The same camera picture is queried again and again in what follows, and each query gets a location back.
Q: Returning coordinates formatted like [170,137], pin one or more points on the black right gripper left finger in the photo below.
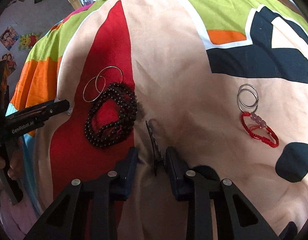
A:
[88,205]

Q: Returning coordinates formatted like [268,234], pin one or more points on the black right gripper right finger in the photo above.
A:
[217,209]

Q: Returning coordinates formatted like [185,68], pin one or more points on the black hair comb clip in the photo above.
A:
[158,159]

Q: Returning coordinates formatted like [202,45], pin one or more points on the colourful cartoon bed cover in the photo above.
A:
[224,82]

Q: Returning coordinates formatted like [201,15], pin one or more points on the family cartoon wall poster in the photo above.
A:
[11,64]

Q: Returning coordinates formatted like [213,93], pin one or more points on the yellow sun wall sticker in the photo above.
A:
[27,41]

